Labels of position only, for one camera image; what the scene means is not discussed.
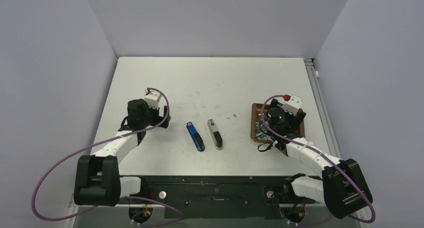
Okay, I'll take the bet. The pile of grey staples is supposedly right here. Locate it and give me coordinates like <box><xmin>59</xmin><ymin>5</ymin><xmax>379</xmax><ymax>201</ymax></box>
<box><xmin>254</xmin><ymin>112</ymin><xmax>271</xmax><ymax>141</ymax></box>

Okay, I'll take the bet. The brown wooden tray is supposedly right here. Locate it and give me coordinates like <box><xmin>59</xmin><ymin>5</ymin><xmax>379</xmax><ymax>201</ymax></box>
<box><xmin>250</xmin><ymin>103</ymin><xmax>306</xmax><ymax>143</ymax></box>

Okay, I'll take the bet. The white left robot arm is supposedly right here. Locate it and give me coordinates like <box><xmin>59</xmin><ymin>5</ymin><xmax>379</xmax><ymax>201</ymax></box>
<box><xmin>73</xmin><ymin>99</ymin><xmax>171</xmax><ymax>206</ymax></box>

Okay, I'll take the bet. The aluminium rail frame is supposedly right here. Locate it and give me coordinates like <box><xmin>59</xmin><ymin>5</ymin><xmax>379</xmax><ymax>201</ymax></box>
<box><xmin>89</xmin><ymin>57</ymin><xmax>347</xmax><ymax>226</ymax></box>

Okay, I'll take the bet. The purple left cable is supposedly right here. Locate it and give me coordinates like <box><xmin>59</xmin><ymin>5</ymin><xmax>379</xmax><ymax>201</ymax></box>
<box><xmin>31</xmin><ymin>87</ymin><xmax>186</xmax><ymax>227</ymax></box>

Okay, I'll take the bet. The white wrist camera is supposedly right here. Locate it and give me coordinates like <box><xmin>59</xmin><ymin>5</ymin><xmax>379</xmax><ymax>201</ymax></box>
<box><xmin>144</xmin><ymin>89</ymin><xmax>163</xmax><ymax>110</ymax></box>
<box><xmin>282</xmin><ymin>94</ymin><xmax>302</xmax><ymax>116</ymax></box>

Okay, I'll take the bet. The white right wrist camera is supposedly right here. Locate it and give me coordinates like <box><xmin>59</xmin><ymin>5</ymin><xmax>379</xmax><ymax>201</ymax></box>
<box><xmin>282</xmin><ymin>94</ymin><xmax>302</xmax><ymax>116</ymax></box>

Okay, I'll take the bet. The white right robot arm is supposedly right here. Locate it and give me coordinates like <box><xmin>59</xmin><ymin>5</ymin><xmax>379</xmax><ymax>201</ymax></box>
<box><xmin>259</xmin><ymin>95</ymin><xmax>376</xmax><ymax>223</ymax></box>

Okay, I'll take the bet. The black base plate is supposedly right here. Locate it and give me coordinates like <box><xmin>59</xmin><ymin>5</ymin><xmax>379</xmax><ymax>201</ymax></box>
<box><xmin>118</xmin><ymin>174</ymin><xmax>316</xmax><ymax>219</ymax></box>

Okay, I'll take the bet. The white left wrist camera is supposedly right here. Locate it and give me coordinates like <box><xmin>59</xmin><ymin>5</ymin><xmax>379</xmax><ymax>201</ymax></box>
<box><xmin>144</xmin><ymin>89</ymin><xmax>163</xmax><ymax>110</ymax></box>

